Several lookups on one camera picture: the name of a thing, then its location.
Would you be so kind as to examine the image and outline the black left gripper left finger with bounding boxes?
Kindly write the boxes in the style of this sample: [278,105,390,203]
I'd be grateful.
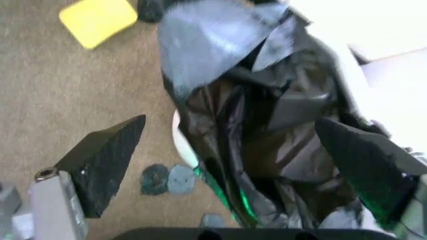
[28,114,147,240]

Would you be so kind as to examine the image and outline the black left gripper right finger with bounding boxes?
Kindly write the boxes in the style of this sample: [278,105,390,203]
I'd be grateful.
[314,116,427,227]

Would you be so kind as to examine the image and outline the black plastic garbage bag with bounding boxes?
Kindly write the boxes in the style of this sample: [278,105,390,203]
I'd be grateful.
[156,0,418,230]

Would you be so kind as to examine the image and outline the dark green round floor pad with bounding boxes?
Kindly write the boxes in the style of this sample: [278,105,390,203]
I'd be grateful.
[140,163,172,196]

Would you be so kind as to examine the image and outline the grey-blue round floor pad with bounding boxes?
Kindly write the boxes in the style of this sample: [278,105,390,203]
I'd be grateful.
[166,164,199,196]

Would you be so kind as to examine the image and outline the small grey floor pad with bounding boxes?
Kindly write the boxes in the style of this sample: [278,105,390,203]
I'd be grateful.
[199,213,229,229]

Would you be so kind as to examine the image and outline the yellow square pad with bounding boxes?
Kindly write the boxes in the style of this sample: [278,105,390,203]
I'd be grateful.
[58,0,139,50]

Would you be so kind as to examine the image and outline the dark crumpled object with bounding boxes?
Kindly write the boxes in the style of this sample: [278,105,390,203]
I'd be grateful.
[136,0,167,24]

